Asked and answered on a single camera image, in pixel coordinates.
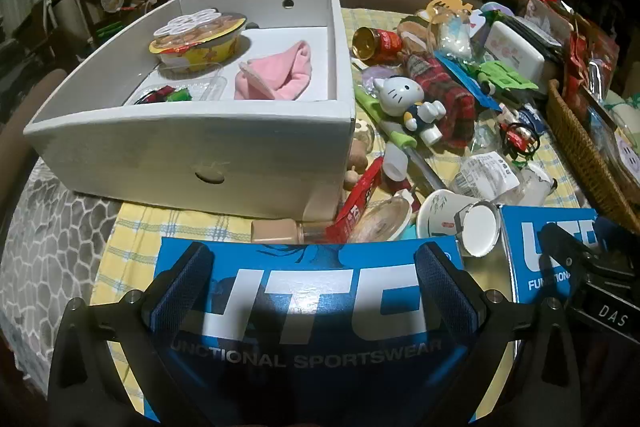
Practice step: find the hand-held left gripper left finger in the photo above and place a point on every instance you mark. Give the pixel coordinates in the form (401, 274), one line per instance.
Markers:
(175, 287)

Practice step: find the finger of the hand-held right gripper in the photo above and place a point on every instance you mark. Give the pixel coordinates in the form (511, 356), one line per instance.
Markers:
(565, 252)
(609, 231)

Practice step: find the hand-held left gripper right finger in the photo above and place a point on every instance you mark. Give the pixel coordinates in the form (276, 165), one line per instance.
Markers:
(450, 287)

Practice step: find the leaf print paper cup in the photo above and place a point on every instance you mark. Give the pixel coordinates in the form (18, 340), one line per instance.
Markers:
(435, 217)

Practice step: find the large blue printed box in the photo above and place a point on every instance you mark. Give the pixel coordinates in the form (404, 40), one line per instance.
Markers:
(325, 307)

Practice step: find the white cardboard box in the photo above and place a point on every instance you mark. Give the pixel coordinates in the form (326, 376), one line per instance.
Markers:
(150, 147)

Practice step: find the pink cloth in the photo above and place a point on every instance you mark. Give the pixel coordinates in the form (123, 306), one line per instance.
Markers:
(280, 77)

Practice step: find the instant noodle bowl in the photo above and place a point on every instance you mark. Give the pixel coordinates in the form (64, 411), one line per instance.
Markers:
(200, 52)

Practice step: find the small blue printed box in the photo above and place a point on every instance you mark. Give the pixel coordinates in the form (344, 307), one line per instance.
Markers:
(520, 257)

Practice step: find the clear glass jar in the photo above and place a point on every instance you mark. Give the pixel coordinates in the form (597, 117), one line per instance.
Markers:
(532, 187)

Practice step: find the yellow checked tablecloth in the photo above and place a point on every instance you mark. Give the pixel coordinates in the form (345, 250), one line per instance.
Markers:
(145, 217)

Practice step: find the wicker basket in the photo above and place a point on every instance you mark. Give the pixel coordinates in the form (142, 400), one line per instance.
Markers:
(575, 142)

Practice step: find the clear round lid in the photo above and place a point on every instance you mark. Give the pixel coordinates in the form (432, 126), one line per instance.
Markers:
(380, 219)

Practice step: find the clear labelled plastic bag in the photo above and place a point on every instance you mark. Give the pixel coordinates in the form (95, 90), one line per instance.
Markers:
(485, 172)

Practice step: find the beige liquid bottle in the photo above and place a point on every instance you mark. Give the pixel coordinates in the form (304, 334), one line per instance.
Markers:
(275, 231)

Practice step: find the red candy bar wrapper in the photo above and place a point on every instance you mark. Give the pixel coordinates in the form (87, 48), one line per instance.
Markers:
(357, 202)

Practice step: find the blue white packet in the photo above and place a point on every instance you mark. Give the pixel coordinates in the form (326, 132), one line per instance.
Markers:
(532, 119)

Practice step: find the grey pebble pattern mat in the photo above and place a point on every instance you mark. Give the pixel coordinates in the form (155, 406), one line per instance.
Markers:
(45, 247)

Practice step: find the small white bottle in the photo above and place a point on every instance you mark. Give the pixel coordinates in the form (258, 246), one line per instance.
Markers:
(394, 162)

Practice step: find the wooden figure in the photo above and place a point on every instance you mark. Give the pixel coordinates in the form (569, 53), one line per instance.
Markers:
(357, 152)

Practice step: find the green card packet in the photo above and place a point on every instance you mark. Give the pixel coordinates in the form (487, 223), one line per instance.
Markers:
(505, 74)

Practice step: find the red plaid cloth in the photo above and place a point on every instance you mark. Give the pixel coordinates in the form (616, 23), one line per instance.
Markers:
(450, 97)

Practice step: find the white cat figurine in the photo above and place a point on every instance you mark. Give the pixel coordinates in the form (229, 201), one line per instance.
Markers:
(395, 94)

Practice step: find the clear plastic tray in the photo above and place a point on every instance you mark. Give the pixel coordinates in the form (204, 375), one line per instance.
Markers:
(205, 87)

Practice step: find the white rectangular case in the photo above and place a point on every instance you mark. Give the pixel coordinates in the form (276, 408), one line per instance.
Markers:
(510, 47)

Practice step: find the red white snack bag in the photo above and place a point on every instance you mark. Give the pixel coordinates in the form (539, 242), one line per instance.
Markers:
(545, 12)

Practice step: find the clear packet blue contents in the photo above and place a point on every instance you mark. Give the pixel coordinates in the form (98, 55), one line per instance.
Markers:
(455, 39)

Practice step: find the purple round tin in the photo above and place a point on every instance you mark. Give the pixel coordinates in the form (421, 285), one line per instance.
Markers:
(495, 8)

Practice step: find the red metal can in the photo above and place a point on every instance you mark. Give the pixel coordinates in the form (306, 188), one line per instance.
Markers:
(385, 43)

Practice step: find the brown bun-shaped toy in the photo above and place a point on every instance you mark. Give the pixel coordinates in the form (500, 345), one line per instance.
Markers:
(417, 34)

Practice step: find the tiger-shaped card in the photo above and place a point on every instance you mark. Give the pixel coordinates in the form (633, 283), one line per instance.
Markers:
(445, 2)

